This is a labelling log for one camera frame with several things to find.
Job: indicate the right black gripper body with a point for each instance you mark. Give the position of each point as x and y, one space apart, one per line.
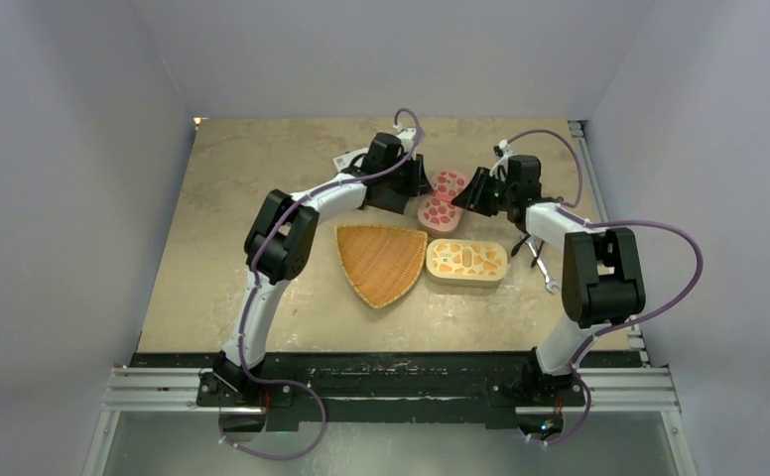
490 194

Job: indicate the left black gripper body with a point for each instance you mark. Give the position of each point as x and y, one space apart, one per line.
405 182

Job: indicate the pink lunch box lid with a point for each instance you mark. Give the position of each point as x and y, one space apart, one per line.
447 184

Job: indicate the beige lunch box lid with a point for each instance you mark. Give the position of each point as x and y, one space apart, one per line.
466 260

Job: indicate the woven bamboo basket tray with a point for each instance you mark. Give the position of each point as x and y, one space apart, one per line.
381 262

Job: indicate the beige lunch box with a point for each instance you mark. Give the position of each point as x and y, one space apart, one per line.
464 281

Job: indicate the pink lunch box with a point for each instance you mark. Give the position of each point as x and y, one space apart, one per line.
439 223

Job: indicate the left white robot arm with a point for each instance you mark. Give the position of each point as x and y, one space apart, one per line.
278 246

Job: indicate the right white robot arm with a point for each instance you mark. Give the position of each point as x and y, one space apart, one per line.
550 362

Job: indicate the white small device box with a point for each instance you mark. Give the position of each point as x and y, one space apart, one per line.
344 161

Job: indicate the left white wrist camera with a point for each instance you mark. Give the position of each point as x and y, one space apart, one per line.
409 137

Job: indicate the right aluminium rail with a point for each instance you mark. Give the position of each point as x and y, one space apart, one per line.
602 282

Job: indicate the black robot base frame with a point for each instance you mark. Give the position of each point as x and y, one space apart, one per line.
481 388

